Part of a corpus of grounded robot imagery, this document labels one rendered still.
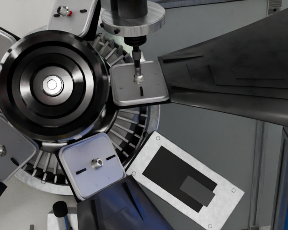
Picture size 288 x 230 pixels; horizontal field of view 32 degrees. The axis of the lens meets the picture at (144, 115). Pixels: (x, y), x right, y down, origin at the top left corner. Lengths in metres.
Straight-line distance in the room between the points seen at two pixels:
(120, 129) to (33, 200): 0.21
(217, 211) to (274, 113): 0.19
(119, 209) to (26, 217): 0.27
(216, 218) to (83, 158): 0.21
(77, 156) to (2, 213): 0.28
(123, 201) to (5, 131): 0.16
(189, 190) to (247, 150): 1.00
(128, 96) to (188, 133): 1.00
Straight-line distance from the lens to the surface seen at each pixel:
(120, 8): 0.54
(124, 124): 0.69
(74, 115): 0.53
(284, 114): 0.56
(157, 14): 0.54
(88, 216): 0.55
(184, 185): 0.68
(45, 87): 0.53
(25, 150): 0.62
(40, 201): 0.82
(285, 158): 1.17
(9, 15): 0.85
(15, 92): 0.54
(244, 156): 1.68
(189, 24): 1.37
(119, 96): 0.57
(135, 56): 0.57
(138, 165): 0.67
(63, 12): 0.60
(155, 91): 0.57
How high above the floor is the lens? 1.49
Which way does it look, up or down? 36 degrees down
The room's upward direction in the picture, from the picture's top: 5 degrees counter-clockwise
